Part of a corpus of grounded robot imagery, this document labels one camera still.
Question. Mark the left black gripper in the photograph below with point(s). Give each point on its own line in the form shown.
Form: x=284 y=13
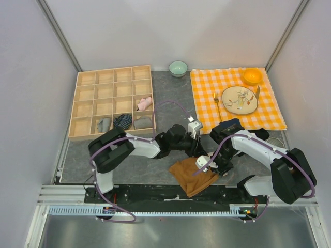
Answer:
x=196 y=149

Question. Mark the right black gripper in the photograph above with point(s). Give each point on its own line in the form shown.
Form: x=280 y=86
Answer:
x=221 y=169

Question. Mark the brown underwear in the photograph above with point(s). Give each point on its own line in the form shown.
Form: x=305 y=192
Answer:
x=183 y=171

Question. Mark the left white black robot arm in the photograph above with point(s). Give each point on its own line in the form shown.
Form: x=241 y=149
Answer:
x=108 y=151

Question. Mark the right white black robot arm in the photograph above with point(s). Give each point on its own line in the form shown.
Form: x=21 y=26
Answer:
x=290 y=178

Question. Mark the navy blue underwear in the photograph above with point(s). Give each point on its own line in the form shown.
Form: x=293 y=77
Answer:
x=234 y=121

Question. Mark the black cloth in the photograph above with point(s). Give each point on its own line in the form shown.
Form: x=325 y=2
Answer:
x=261 y=133

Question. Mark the grey ribbed cup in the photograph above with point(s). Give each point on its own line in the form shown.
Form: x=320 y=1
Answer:
x=275 y=142

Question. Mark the beige decorated plate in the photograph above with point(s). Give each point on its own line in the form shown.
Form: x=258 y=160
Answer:
x=239 y=100

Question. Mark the orange checkered tablecloth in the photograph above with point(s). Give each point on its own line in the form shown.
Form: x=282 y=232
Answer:
x=207 y=82

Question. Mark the pink rolled cloth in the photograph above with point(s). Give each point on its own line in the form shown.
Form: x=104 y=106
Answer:
x=144 y=104

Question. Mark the gold knife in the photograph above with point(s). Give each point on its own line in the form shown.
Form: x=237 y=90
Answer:
x=257 y=93

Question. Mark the striped dark rolled cloth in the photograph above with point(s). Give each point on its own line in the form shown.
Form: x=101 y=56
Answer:
x=124 y=121

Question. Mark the teal ceramic bowl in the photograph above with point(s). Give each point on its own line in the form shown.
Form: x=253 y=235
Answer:
x=178 y=68

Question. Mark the orange bowl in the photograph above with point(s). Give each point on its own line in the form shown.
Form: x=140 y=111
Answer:
x=252 y=76

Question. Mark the light grey rolled cloth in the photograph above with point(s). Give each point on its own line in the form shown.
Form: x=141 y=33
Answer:
x=104 y=125

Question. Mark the wooden compartment tray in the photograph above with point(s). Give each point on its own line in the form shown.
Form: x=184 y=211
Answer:
x=110 y=93

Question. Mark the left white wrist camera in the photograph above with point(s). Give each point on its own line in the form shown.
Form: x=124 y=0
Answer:
x=194 y=128

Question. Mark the grey cable duct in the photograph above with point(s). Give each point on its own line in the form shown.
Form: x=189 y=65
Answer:
x=103 y=211

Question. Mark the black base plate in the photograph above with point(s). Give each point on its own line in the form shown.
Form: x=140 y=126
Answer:
x=172 y=198

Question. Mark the aluminium frame rail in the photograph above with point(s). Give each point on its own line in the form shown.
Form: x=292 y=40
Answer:
x=74 y=195

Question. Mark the right aluminium corner post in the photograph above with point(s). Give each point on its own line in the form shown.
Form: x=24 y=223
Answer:
x=287 y=32

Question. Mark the aluminium corner post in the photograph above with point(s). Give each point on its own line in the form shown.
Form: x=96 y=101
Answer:
x=287 y=32
x=45 y=8

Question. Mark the left aluminium corner post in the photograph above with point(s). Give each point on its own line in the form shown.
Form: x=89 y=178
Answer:
x=45 y=8

